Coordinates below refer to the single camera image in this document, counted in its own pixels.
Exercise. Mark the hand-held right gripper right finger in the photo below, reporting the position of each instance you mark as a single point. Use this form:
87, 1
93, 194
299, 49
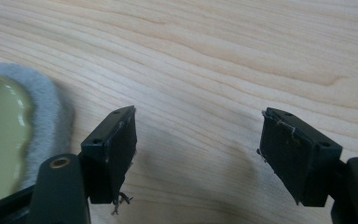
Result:
295, 155

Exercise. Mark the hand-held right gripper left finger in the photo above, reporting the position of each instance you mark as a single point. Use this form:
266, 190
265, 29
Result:
112, 161

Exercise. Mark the grey felt mat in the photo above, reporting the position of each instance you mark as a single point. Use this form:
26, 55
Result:
51, 118

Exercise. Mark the pale green ceramic plate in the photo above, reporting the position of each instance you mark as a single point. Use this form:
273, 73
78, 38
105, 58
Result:
0, 141

